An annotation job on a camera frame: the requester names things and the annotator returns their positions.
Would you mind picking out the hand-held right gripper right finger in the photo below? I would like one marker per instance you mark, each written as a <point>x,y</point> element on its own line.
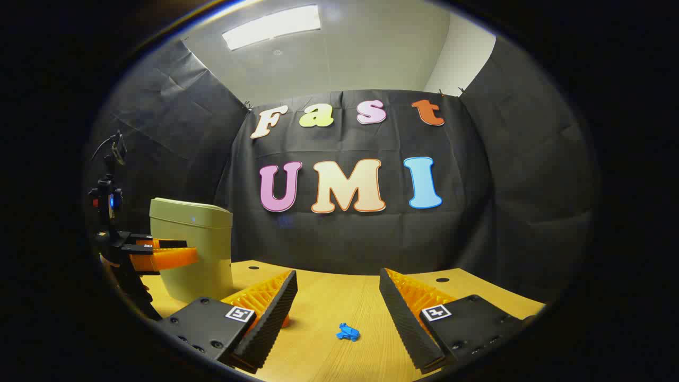
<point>406,323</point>

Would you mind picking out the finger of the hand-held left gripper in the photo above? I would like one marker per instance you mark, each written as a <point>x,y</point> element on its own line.
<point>167,244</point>
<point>170,259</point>

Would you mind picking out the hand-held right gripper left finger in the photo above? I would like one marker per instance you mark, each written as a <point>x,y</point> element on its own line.
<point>270,323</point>

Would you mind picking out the red pop can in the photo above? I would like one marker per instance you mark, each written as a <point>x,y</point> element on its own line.
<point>285,321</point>

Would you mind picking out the pale green desktop garbage bin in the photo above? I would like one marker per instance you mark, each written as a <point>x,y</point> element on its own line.
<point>196,239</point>

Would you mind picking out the blue paper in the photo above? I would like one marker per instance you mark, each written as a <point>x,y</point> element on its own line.
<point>348,332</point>

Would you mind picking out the wooden desktop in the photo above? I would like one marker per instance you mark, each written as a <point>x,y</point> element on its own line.
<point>334,297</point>

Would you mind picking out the ceiling light panel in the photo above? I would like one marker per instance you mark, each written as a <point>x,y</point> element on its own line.
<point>270,26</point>

